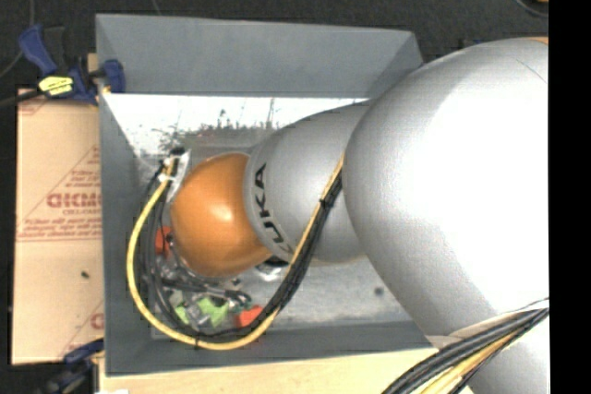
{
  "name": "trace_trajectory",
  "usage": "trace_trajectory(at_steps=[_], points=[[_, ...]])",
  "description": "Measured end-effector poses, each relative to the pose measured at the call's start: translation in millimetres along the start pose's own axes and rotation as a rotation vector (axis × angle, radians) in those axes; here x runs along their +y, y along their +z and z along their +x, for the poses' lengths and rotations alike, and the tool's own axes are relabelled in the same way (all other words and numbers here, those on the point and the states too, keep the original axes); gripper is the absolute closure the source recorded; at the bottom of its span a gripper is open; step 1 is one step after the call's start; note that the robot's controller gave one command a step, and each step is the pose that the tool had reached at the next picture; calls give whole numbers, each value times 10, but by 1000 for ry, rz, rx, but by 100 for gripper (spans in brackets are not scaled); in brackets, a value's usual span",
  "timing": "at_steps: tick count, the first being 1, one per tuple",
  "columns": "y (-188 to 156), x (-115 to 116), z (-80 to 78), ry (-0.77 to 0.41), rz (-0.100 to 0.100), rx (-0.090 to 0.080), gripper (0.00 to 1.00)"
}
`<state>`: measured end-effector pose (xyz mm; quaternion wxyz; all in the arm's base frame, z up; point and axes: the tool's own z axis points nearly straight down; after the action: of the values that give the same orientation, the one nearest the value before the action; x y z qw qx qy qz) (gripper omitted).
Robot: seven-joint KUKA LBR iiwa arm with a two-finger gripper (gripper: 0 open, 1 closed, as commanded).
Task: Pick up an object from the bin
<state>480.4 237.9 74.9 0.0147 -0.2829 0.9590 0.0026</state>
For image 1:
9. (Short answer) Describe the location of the orange-red small object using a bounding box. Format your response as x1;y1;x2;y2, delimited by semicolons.
154;226;174;257
235;305;264;330

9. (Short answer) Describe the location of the brown cardboard board, red print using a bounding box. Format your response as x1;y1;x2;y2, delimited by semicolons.
9;88;107;366

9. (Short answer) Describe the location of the grey metal bin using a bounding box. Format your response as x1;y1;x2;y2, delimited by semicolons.
94;13;440;376

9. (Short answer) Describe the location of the black cylinder on white bracket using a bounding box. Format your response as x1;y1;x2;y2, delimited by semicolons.
158;146;191;191

